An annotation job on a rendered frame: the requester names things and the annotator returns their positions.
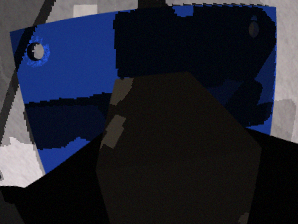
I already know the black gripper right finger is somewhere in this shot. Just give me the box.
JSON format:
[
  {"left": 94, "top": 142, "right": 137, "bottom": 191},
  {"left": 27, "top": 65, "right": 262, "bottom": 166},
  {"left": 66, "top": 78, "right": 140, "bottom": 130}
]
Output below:
[{"left": 243, "top": 127, "right": 298, "bottom": 224}]

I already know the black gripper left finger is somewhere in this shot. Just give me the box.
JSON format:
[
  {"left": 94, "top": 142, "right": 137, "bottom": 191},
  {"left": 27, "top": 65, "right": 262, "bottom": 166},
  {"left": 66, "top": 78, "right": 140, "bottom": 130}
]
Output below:
[{"left": 0, "top": 133, "right": 110, "bottom": 224}]

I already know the blue board with square handle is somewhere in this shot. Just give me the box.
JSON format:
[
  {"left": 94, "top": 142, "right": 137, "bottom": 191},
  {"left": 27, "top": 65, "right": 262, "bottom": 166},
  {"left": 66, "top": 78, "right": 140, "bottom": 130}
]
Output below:
[{"left": 9, "top": 4, "right": 277, "bottom": 224}]

